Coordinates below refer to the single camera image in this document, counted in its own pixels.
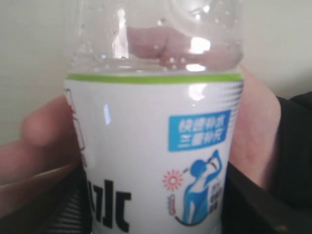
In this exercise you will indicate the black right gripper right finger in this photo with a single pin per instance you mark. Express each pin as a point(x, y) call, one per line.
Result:
point(247, 209)

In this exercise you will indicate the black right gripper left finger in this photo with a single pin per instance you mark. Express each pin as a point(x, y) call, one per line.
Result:
point(73, 216)

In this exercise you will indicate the lime label clear bottle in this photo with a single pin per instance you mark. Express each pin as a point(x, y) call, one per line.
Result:
point(154, 87)

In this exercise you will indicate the person's open hand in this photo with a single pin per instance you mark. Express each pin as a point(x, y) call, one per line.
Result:
point(48, 150)

